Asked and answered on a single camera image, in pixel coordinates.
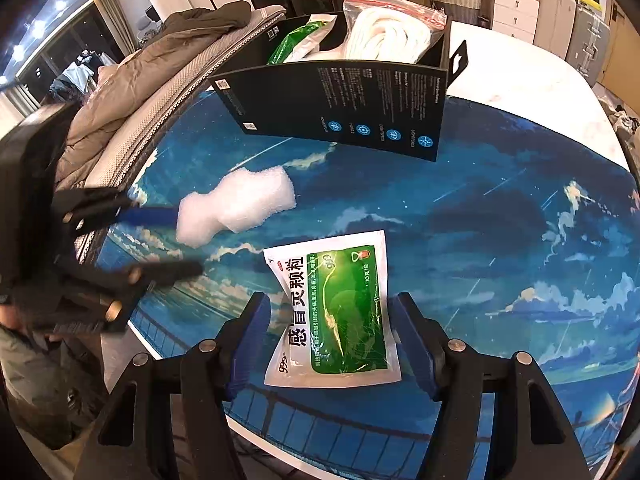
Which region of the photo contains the green white medicine packet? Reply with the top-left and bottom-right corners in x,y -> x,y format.
262,230 -> 403,390
267,14 -> 338,66

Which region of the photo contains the bagged white rope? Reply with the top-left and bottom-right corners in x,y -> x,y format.
342,0 -> 448,65

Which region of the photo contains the white drawer cabinet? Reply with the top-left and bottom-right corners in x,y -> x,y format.
492,0 -> 541,43

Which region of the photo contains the blue sky printed mat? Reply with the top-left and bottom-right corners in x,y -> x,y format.
92,72 -> 636,480

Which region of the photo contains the person's left forearm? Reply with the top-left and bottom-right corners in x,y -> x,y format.
0,325 -> 107,452

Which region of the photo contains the brown duvet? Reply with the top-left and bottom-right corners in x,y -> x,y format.
52,0 -> 253,186

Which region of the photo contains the black cardboard box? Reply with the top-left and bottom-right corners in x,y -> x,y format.
207,12 -> 471,163

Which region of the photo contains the white foam wrap piece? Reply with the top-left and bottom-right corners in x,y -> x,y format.
176,165 -> 298,248

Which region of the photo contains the grey mattress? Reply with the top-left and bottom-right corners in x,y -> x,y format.
85,4 -> 288,196

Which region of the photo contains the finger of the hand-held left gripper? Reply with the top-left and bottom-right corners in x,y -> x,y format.
52,187 -> 181,234
52,254 -> 204,322

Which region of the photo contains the person's left hand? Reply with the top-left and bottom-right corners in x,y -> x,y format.
0,302 -> 26,332

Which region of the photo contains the clothes rack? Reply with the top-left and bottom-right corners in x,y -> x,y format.
50,47 -> 121,106

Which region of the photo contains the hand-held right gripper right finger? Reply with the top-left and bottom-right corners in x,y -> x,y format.
390,292 -> 576,480

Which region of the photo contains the white wire basket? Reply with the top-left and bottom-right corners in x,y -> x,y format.
430,0 -> 483,23

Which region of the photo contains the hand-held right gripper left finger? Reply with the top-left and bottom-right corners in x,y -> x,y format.
87,291 -> 273,480

